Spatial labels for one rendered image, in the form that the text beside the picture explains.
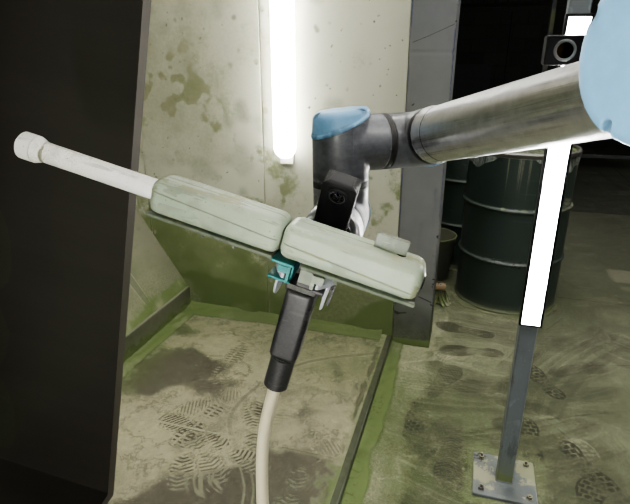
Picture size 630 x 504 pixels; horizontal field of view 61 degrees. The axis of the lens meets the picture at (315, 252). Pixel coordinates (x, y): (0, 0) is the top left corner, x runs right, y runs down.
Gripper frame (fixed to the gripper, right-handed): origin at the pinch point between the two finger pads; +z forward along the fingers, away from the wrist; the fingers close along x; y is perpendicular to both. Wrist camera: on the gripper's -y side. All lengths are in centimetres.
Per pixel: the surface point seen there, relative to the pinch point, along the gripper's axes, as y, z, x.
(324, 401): 105, -127, -12
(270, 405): 18.7, -0.6, -1.1
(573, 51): -38, -90, -36
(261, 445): 24.7, -0.4, -1.6
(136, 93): -7.9, -23.2, 34.6
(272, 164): 35, -188, 48
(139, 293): 110, -162, 88
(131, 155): 1.7, -23.4, 33.8
